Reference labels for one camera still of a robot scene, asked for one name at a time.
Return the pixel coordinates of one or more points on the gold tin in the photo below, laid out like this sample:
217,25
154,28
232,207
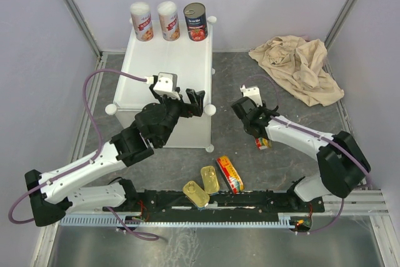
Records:
196,194
210,180

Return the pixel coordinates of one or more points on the gold tin lower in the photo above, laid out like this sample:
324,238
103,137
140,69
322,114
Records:
196,194

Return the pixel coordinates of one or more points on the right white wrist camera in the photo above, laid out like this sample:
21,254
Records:
252,93

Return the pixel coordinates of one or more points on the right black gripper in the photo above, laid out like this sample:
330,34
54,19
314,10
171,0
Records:
261,109

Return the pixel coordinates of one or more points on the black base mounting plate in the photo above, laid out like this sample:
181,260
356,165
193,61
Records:
153,201

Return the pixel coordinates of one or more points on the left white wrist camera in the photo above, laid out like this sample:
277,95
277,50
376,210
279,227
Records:
164,84

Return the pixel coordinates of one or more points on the white plastic cube cabinet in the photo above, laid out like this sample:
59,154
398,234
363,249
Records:
190,61

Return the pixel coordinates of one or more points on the red white tall can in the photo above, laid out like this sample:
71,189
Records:
141,21

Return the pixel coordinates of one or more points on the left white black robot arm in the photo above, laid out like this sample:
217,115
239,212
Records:
62,191

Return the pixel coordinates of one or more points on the beige crumpled cloth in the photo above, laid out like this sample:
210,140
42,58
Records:
296,65

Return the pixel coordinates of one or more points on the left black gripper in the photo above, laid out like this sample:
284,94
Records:
195,98

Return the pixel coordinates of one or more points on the dark blue food can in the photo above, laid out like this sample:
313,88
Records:
196,21

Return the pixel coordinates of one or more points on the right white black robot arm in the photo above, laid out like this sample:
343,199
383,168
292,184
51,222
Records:
342,165

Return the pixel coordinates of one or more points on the orange label white-lid can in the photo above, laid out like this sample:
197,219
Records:
168,17

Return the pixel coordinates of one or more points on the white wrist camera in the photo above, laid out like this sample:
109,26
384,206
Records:
164,84
252,93

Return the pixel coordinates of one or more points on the red yellow flat tin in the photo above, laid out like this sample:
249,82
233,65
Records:
230,174

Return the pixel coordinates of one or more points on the light blue cable duct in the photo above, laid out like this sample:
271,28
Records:
175,220

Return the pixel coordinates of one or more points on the aluminium frame rail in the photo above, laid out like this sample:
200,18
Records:
359,203

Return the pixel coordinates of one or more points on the gold tin upper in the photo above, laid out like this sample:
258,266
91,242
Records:
210,180

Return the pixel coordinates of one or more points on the red green tin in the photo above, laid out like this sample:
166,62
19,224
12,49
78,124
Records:
263,143

